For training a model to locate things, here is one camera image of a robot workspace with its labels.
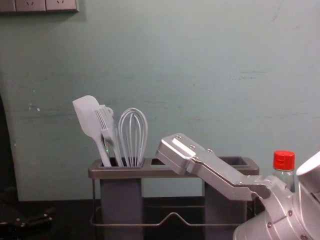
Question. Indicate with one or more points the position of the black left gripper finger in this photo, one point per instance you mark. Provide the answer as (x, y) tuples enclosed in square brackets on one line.
[(37, 218)]

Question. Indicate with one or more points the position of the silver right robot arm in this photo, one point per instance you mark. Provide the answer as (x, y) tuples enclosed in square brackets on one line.
[(210, 165)]

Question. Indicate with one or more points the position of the black table cloth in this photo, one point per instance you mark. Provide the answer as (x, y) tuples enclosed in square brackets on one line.
[(67, 220)]

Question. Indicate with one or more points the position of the black rack with steel bars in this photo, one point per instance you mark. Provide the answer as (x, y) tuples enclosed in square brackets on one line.
[(122, 200)]

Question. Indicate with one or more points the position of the grey silicone spatula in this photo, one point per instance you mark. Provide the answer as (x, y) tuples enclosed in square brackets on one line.
[(85, 117)]

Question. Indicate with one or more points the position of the grey slotted turner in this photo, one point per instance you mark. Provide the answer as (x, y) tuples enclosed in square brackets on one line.
[(102, 120)]

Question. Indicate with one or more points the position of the clear bottle with red cap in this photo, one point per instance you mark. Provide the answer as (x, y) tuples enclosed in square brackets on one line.
[(283, 160)]

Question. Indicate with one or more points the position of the grey wall socket panel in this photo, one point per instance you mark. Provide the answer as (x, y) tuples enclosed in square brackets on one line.
[(37, 5)]

